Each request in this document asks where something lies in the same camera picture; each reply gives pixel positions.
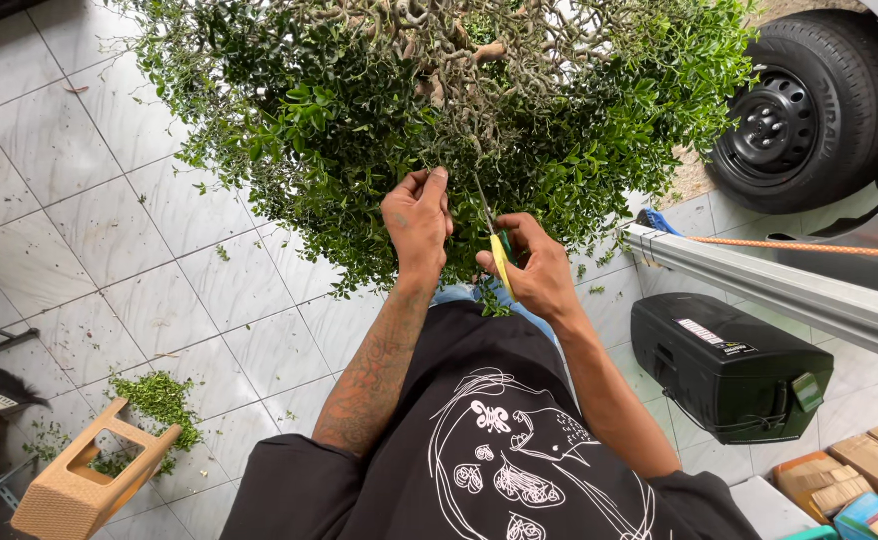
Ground person's right hand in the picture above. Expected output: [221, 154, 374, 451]
[475, 212, 584, 325]

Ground person's left hand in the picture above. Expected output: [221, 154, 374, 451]
[380, 166, 455, 280]

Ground yellow handled scissors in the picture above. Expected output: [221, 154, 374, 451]
[472, 172, 519, 304]

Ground green bonsai shrub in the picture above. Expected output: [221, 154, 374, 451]
[106, 0, 762, 318]

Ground blue jeans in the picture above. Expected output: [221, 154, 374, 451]
[430, 279, 560, 348]

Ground blue brush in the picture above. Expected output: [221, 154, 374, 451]
[635, 207, 686, 240]

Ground black printed t-shirt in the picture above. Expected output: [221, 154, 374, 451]
[218, 300, 764, 540]

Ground black plastic case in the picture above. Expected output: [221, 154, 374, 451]
[630, 292, 835, 447]

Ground black car wheel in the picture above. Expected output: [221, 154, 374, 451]
[703, 9, 878, 216]

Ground pile of green leaf clippings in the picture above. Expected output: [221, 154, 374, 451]
[22, 367, 204, 480]

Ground heap of cardboard boxes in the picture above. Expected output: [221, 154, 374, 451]
[772, 412, 878, 540]

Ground tan plastic stool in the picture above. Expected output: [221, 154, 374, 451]
[10, 397, 184, 540]

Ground grey metal rail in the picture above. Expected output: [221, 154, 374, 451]
[622, 222, 878, 370]

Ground orange braided rope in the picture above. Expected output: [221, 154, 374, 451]
[685, 235, 878, 262]

